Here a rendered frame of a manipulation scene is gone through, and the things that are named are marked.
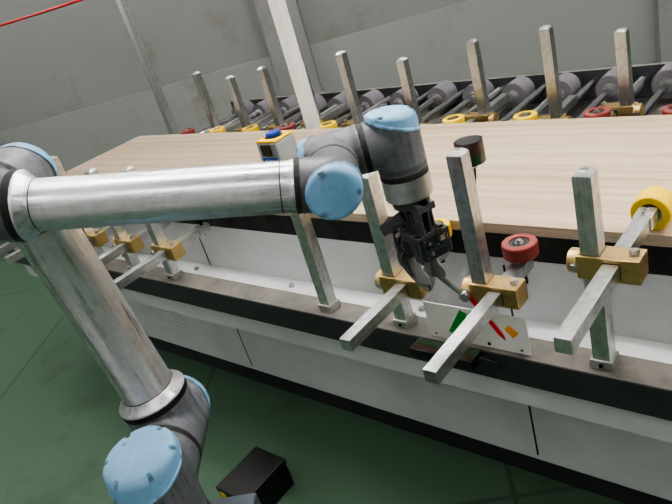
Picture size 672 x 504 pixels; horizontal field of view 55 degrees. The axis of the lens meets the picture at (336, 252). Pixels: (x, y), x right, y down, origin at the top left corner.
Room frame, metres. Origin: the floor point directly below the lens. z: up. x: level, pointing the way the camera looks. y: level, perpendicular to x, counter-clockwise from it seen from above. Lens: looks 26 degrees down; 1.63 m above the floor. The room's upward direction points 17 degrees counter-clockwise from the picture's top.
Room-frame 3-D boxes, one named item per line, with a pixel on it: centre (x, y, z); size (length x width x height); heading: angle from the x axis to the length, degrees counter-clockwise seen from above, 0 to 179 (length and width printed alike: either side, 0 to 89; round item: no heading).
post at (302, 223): (1.59, 0.06, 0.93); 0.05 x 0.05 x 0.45; 44
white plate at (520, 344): (1.23, -0.25, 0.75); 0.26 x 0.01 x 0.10; 44
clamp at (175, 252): (2.11, 0.56, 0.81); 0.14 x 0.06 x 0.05; 44
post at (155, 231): (2.12, 0.57, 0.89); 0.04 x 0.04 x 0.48; 44
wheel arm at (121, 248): (2.25, 0.75, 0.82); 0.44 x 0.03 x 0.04; 134
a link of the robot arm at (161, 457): (1.00, 0.47, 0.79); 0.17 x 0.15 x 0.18; 175
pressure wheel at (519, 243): (1.27, -0.40, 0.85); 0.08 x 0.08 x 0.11
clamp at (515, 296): (1.21, -0.31, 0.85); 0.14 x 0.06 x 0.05; 44
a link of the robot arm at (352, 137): (1.11, -0.05, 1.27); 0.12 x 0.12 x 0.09; 85
